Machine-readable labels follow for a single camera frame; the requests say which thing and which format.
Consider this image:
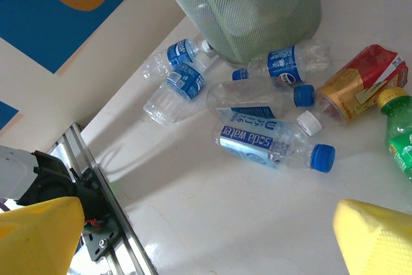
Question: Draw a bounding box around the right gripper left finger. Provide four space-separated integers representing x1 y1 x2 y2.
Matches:
0 196 85 275

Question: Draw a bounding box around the metal mesh waste bin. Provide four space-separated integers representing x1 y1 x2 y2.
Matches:
159 0 323 65

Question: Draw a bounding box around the red and gold bottle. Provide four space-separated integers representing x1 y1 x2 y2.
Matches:
314 43 410 125

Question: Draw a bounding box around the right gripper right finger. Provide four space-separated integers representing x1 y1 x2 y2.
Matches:
333 198 412 275

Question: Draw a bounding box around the clear blue-striped bottle blue cap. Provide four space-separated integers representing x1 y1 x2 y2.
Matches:
205 78 315 120

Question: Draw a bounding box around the soda water bottle blue cap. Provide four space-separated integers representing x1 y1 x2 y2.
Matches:
211 117 337 173

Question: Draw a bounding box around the light blue label bottle white cap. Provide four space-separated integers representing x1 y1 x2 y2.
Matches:
214 107 324 136

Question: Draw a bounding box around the clear bottle blue Pepsi label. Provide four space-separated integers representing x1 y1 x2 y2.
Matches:
231 44 333 90

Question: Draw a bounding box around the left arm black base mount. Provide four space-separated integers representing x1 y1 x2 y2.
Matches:
75 168 122 262

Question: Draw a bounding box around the green plastic bottle yellow cap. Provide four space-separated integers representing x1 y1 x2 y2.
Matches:
377 86 412 181

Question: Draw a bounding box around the aluminium front rail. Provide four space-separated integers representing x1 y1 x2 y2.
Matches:
48 122 159 275

